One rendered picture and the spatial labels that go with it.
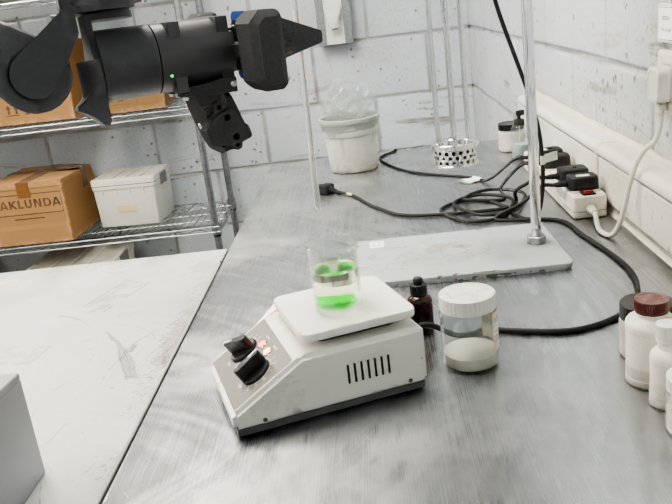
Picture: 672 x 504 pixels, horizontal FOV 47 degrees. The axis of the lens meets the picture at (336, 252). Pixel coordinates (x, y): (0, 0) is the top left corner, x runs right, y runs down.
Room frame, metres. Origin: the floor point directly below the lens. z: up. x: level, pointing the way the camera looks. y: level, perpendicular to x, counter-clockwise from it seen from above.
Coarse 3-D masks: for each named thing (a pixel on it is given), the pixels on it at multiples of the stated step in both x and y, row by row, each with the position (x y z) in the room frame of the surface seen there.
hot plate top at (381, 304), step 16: (368, 288) 0.78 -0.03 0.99; (384, 288) 0.77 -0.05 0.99; (288, 304) 0.76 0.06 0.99; (304, 304) 0.75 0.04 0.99; (368, 304) 0.73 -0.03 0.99; (384, 304) 0.73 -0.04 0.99; (400, 304) 0.72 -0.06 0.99; (288, 320) 0.72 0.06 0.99; (304, 320) 0.71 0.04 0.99; (320, 320) 0.71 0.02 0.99; (336, 320) 0.70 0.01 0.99; (352, 320) 0.70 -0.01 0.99; (368, 320) 0.69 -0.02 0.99; (384, 320) 0.70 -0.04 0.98; (304, 336) 0.68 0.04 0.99; (320, 336) 0.68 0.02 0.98
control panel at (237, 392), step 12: (264, 324) 0.77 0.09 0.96; (252, 336) 0.76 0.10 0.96; (264, 336) 0.75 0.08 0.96; (276, 336) 0.73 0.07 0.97; (264, 348) 0.72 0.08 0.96; (276, 348) 0.71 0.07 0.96; (216, 360) 0.76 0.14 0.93; (228, 360) 0.75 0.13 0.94; (276, 360) 0.69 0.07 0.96; (288, 360) 0.67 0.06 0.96; (228, 372) 0.72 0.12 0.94; (276, 372) 0.67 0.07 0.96; (228, 384) 0.70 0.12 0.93; (240, 384) 0.69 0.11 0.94; (252, 384) 0.67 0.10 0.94; (264, 384) 0.66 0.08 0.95; (228, 396) 0.68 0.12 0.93; (240, 396) 0.67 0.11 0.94
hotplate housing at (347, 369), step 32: (224, 352) 0.77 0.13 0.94; (288, 352) 0.69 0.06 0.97; (320, 352) 0.68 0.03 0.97; (352, 352) 0.68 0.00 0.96; (384, 352) 0.69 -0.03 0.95; (416, 352) 0.70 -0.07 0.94; (288, 384) 0.66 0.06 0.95; (320, 384) 0.67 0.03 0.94; (352, 384) 0.68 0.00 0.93; (384, 384) 0.69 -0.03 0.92; (416, 384) 0.70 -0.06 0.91; (256, 416) 0.65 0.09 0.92; (288, 416) 0.67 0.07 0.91
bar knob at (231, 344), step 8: (240, 336) 0.74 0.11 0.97; (224, 344) 0.75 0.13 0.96; (232, 344) 0.74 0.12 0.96; (240, 344) 0.74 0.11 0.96; (248, 344) 0.73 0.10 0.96; (232, 352) 0.75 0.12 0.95; (240, 352) 0.74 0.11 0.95; (248, 352) 0.73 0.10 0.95; (232, 360) 0.74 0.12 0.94; (240, 360) 0.73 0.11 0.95
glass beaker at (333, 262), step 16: (320, 240) 0.76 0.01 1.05; (336, 240) 0.76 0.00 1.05; (352, 240) 0.74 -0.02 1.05; (320, 256) 0.71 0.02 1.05; (336, 256) 0.71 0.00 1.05; (352, 256) 0.72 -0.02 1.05; (320, 272) 0.71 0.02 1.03; (336, 272) 0.71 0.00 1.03; (352, 272) 0.71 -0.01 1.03; (320, 288) 0.71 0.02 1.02; (336, 288) 0.71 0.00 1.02; (352, 288) 0.71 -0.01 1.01; (320, 304) 0.72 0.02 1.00; (336, 304) 0.71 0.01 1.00; (352, 304) 0.71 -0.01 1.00
